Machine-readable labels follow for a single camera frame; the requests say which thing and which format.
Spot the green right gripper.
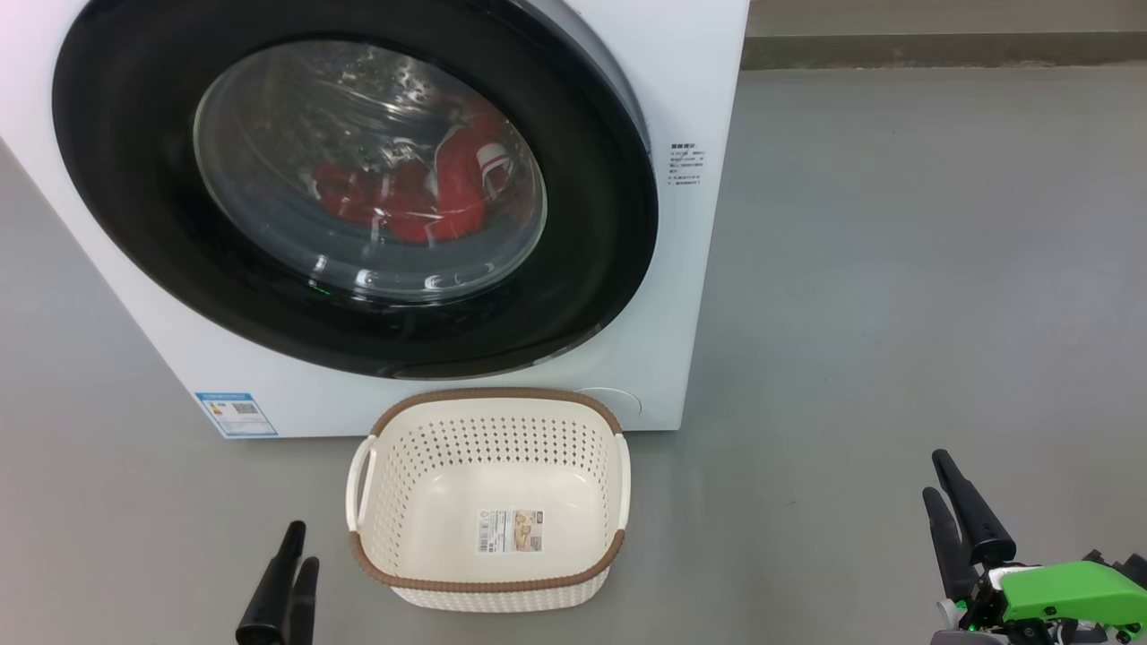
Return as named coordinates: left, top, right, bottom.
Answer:
left=922, top=449, right=1147, bottom=645

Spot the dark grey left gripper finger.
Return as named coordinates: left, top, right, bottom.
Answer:
left=236, top=521, right=306, bottom=645
left=281, top=557, right=320, bottom=645

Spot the plain red garment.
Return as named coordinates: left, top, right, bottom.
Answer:
left=314, top=161, right=440, bottom=245

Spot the black round glass washer door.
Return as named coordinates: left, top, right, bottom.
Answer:
left=51, top=0, right=660, bottom=381

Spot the red garment with white stripes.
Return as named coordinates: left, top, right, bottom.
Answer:
left=430, top=112, right=513, bottom=239

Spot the cream laundry basket brown rim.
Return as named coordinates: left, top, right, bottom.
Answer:
left=346, top=387, right=632, bottom=614

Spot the printed product label sticker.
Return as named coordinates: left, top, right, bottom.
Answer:
left=476, top=509, right=546, bottom=555

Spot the white front-load washing machine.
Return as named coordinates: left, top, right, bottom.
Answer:
left=0, top=0, right=751, bottom=440

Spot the blue energy label sticker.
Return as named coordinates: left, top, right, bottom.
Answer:
left=194, top=391, right=279, bottom=438

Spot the round white filter cover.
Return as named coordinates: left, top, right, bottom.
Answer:
left=573, top=387, right=642, bottom=420

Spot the black printed warning text label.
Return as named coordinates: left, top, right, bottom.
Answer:
left=668, top=142, right=707, bottom=187

